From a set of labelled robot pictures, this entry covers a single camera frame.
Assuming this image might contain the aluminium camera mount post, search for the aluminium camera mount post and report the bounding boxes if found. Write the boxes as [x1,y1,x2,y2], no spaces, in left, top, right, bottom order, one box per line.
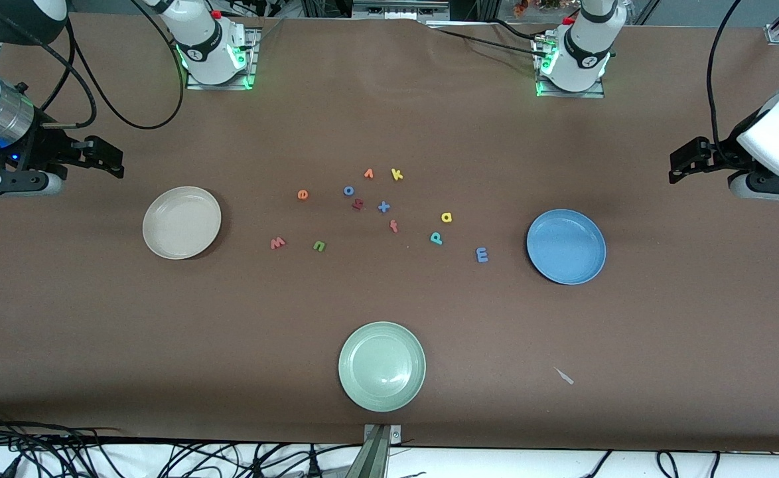
[353,424,403,478]

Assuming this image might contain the pale green round plate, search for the pale green round plate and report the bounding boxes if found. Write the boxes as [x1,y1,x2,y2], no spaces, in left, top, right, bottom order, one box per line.
[338,321,427,413]

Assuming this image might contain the grey metal box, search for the grey metal box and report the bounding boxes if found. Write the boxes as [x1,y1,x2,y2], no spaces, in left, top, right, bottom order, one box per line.
[353,0,450,18]

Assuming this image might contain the brown table cover sheet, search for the brown table cover sheet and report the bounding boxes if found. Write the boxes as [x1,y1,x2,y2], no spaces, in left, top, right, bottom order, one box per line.
[0,12,779,453]

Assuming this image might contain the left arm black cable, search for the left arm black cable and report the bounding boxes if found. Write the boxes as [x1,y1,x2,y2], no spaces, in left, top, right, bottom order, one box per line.
[705,0,743,163]

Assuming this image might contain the beige round plate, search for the beige round plate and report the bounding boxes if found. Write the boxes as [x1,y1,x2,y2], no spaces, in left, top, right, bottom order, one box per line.
[142,186,222,260]

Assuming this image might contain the tangled black floor cables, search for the tangled black floor cables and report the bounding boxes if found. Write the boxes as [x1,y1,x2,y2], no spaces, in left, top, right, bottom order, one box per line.
[0,408,364,478]

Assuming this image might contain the black cable on table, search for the black cable on table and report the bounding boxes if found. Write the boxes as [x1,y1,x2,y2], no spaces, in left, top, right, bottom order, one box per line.
[426,19,553,60]

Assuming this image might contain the blue round plate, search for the blue round plate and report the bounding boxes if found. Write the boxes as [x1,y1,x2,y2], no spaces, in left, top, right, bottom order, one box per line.
[526,208,607,285]

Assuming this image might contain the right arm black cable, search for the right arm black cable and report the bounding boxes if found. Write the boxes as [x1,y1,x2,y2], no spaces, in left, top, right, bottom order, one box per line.
[38,0,186,130]

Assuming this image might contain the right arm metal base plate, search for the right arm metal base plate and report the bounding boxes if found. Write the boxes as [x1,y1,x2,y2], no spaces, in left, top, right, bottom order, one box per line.
[186,28,258,91]

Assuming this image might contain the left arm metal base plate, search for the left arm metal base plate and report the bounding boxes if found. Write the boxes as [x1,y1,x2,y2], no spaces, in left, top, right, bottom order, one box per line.
[534,37,606,100]

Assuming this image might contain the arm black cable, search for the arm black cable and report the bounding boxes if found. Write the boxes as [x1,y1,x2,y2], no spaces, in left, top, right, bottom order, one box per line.
[705,0,743,163]
[38,0,186,130]

